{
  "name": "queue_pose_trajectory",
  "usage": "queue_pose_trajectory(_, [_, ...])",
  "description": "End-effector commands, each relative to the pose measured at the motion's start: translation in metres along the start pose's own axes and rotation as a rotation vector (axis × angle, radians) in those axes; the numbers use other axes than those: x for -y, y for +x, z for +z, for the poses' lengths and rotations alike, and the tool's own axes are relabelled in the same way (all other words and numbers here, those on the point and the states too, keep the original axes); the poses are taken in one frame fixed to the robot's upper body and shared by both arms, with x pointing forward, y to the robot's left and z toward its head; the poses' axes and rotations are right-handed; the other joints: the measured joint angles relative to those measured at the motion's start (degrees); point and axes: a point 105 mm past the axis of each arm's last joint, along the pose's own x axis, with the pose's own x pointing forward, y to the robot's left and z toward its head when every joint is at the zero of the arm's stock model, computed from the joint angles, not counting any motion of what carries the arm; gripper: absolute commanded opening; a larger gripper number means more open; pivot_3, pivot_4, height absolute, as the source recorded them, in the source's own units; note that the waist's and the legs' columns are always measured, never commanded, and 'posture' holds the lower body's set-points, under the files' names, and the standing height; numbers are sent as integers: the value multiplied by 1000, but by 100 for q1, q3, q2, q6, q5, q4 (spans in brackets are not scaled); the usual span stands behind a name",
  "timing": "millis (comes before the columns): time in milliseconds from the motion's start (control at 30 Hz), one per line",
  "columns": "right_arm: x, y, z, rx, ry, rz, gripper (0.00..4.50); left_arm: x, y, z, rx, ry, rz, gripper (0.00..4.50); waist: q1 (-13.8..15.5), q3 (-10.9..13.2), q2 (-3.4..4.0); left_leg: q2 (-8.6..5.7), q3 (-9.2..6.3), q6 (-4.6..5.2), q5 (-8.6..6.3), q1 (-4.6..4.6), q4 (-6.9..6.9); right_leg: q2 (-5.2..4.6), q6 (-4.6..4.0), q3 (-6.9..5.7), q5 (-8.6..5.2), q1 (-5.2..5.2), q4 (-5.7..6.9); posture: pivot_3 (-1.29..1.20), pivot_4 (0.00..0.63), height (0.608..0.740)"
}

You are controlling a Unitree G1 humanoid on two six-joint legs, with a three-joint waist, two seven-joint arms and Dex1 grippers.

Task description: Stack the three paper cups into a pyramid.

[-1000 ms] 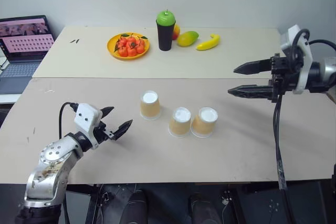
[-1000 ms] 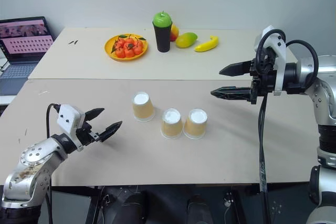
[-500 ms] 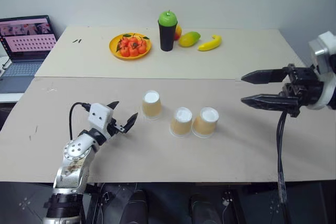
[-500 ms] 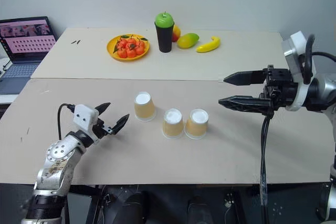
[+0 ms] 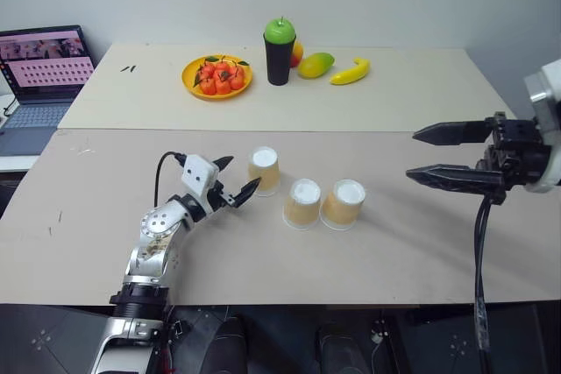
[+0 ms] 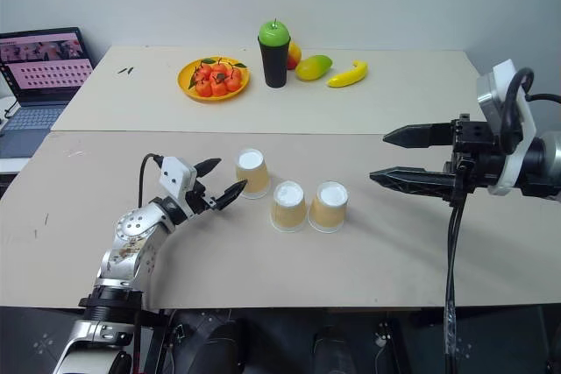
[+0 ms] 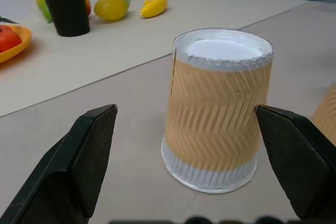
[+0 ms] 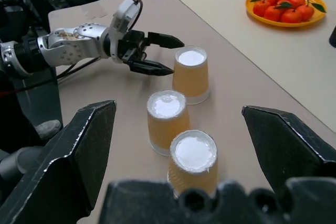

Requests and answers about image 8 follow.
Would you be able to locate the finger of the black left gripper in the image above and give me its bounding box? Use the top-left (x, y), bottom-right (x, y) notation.
top-left (128, 59), bottom-right (175, 77)
top-left (146, 31), bottom-right (185, 50)

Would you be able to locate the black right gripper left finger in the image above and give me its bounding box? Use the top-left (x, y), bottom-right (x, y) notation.
top-left (0, 100), bottom-right (117, 224)

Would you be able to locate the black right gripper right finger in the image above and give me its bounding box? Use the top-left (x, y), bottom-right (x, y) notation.
top-left (241, 105), bottom-right (336, 195)

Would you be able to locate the orange paper cup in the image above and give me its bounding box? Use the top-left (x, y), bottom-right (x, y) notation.
top-left (172, 46), bottom-right (211, 105)
top-left (146, 90), bottom-right (191, 157)
top-left (167, 129), bottom-right (219, 199)

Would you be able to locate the grey robot body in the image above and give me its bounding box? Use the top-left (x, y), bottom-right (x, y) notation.
top-left (0, 145), bottom-right (45, 184)

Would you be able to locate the grey rounded object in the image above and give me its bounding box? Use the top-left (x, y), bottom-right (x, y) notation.
top-left (35, 119), bottom-right (62, 138)

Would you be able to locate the dark object at table edge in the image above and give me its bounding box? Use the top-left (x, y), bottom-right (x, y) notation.
top-left (328, 25), bottom-right (336, 49)

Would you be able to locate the orange plastic plate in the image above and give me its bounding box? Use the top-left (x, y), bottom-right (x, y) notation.
top-left (245, 0), bottom-right (328, 28)

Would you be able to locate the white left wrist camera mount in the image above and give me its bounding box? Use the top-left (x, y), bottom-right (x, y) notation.
top-left (108, 0), bottom-right (140, 64)

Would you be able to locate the black left wrist cable loop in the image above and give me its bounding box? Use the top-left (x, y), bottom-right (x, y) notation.
top-left (128, 0), bottom-right (144, 33)

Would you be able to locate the thin black cable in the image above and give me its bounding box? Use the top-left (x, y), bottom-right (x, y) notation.
top-left (0, 56), bottom-right (102, 97)

